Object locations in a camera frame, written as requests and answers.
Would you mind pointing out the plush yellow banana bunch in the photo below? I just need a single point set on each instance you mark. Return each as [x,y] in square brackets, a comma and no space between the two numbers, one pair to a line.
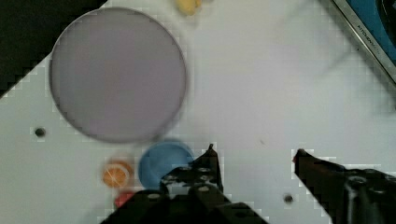
[188,7]

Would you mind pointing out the blue bowl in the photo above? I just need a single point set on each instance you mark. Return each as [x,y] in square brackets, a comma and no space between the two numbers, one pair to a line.
[160,159]

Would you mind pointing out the round grey plate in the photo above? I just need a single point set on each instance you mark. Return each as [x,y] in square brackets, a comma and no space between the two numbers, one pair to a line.
[117,75]

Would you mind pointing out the black toaster oven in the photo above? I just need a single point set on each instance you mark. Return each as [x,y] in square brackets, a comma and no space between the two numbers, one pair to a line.
[373,22]

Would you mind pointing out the plush orange slice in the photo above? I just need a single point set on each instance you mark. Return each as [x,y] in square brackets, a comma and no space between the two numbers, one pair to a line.
[117,174]

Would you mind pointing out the plush red strawberry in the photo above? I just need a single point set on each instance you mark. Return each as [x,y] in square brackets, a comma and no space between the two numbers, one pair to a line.
[123,197]

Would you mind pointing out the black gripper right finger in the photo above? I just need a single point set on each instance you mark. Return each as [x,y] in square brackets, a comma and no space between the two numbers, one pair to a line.
[349,196]

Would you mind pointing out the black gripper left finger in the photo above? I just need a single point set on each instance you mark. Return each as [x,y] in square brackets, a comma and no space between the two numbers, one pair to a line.
[191,194]

